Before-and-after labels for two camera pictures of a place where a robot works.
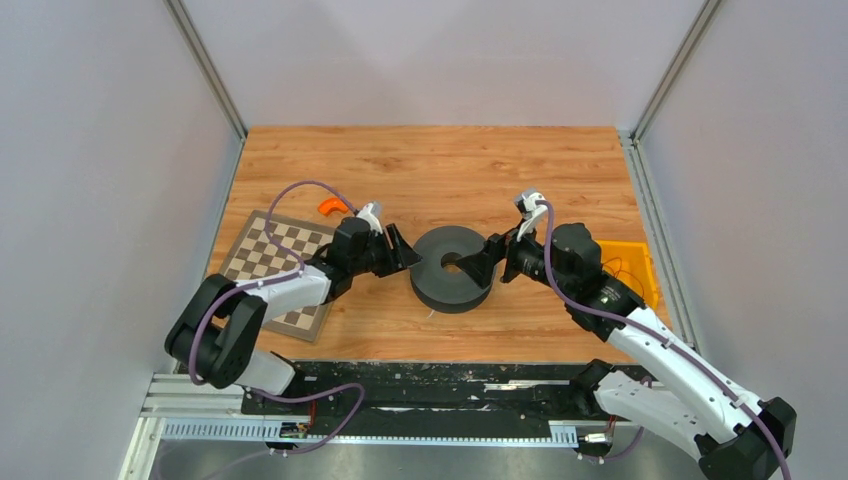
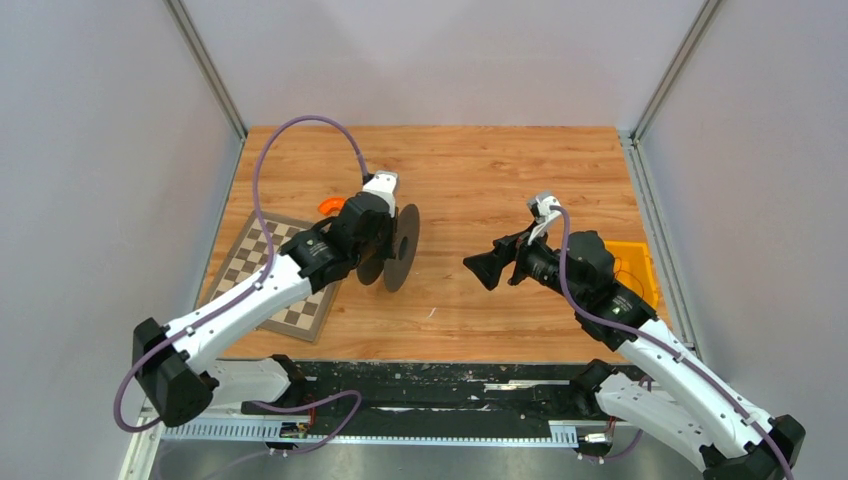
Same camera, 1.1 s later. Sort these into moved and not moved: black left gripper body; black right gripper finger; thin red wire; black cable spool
Moved: black cable spool
Not moved: black right gripper finger; black left gripper body; thin red wire
